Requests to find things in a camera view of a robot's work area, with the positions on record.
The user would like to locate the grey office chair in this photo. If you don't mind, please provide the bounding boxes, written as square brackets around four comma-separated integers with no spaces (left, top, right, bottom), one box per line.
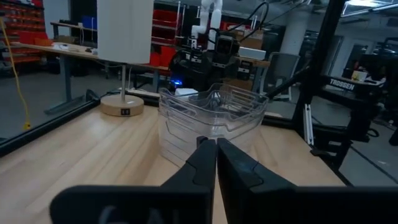
[259,52,301,101]

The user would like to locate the brown cardboard box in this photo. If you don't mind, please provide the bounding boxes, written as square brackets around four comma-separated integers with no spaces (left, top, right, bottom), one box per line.
[231,29,265,50]

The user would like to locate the small white box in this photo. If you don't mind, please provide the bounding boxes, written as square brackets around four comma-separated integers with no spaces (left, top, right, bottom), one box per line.
[174,88,199,98]

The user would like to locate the table lamp white shade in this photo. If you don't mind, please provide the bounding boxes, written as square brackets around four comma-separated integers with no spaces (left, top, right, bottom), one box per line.
[96,0,155,118]

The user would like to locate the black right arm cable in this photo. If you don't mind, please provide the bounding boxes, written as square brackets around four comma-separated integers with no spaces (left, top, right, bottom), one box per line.
[210,1,270,43]

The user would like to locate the wooden workbench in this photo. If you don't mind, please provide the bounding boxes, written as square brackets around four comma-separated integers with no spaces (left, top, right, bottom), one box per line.
[9,42,172,114]

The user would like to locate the red stacked bins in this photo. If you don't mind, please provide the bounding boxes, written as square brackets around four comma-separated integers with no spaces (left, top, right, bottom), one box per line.
[149,8,184,68]

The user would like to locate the yellow floor cable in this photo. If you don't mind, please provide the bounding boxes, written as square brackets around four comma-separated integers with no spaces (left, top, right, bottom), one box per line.
[0,18,32,131]

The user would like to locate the silver aluminium strut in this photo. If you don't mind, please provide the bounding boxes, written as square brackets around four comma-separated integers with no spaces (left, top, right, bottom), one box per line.
[303,103,315,146]

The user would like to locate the white round pillar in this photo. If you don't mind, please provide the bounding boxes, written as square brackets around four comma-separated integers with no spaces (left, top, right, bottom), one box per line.
[279,12,309,57]

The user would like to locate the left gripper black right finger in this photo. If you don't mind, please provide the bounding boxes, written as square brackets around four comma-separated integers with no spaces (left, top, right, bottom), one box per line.
[216,138,398,224]

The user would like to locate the blue storage bin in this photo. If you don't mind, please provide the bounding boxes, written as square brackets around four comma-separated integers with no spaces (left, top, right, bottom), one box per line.
[82,15,98,30]

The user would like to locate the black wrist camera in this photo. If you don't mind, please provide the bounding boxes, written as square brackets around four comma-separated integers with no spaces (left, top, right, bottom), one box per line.
[215,34,241,65]

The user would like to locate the clear plastic basket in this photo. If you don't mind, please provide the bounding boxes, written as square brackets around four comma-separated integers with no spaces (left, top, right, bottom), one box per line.
[158,82,270,131]
[157,93,269,150]
[157,105,267,169]

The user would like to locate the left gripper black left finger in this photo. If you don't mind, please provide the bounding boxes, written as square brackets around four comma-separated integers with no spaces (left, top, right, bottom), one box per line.
[49,136,218,224]

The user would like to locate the red storage bin shelf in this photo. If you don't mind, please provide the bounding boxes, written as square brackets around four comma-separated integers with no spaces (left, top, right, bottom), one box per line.
[0,0,53,65]

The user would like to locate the white flat box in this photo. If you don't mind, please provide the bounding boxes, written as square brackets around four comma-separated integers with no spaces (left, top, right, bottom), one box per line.
[238,46,267,61]

